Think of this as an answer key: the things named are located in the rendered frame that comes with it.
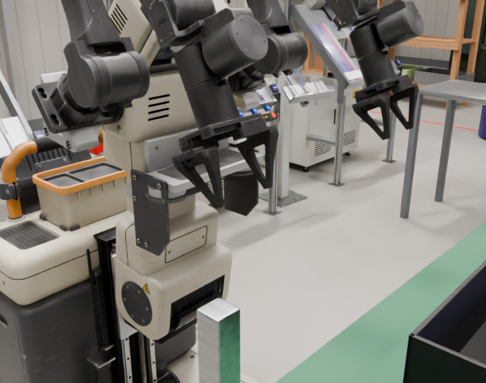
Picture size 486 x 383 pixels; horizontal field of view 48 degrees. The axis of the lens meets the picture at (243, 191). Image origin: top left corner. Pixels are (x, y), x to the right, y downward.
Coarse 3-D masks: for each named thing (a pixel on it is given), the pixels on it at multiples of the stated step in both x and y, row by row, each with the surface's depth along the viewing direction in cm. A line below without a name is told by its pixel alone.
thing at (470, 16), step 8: (472, 0) 750; (472, 8) 753; (472, 16) 755; (472, 24) 759; (464, 32) 767; (480, 32) 757; (480, 40) 761; (464, 48) 772; (480, 48) 770; (464, 56) 782; (480, 56) 773; (464, 64) 786; (480, 64) 776; (480, 72) 780; (480, 80) 783
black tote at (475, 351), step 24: (456, 288) 61; (480, 288) 66; (432, 312) 56; (456, 312) 61; (480, 312) 69; (432, 336) 57; (456, 336) 64; (480, 336) 69; (408, 360) 54; (432, 360) 52; (456, 360) 50; (480, 360) 65
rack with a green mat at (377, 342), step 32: (448, 256) 92; (480, 256) 92; (416, 288) 82; (448, 288) 82; (224, 320) 49; (384, 320) 75; (416, 320) 75; (224, 352) 50; (320, 352) 68; (352, 352) 68; (384, 352) 68
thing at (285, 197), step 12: (288, 108) 350; (288, 120) 353; (288, 132) 356; (288, 144) 359; (288, 156) 362; (288, 168) 365; (288, 180) 369; (264, 192) 379; (288, 192) 379; (288, 204) 361
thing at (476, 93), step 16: (432, 96) 306; (448, 96) 300; (464, 96) 293; (480, 96) 293; (416, 112) 316; (448, 112) 346; (416, 128) 320; (448, 128) 348; (416, 144) 325; (448, 144) 352
